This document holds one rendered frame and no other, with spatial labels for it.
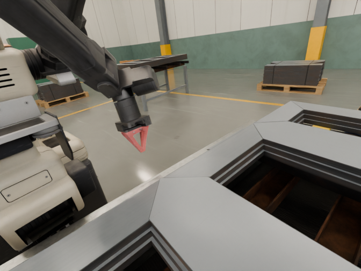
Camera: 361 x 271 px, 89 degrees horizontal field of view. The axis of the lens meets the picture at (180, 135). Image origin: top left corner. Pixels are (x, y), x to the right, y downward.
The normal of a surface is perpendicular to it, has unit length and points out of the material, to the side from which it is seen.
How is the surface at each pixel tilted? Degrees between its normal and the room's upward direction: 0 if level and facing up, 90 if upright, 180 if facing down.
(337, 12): 90
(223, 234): 0
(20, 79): 98
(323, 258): 0
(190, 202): 0
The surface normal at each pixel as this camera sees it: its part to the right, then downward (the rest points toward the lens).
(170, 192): -0.11, -0.88
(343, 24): -0.65, 0.41
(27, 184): 0.76, 0.35
